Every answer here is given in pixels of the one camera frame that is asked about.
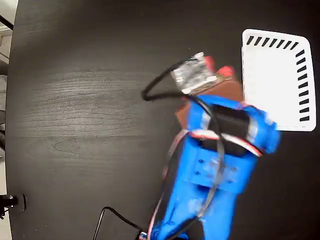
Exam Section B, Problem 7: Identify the black table clamp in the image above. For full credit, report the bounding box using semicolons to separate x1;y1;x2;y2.
0;193;27;220

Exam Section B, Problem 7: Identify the white plastic basket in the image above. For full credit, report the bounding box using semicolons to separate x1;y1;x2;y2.
241;28;317;132

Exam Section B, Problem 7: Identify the black metal bar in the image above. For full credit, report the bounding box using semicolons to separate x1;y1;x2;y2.
0;14;15;31

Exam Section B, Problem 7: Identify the red turtle toy gold shell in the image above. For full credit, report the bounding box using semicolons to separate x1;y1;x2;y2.
204;55;236;79

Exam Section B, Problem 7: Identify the black camera cable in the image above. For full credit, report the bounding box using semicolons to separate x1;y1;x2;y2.
93;57;227;240

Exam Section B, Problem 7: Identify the red white servo wire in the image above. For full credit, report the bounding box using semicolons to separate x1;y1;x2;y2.
146;127;265;240

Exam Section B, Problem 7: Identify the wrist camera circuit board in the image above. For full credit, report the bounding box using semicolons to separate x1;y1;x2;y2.
171;51;218;95

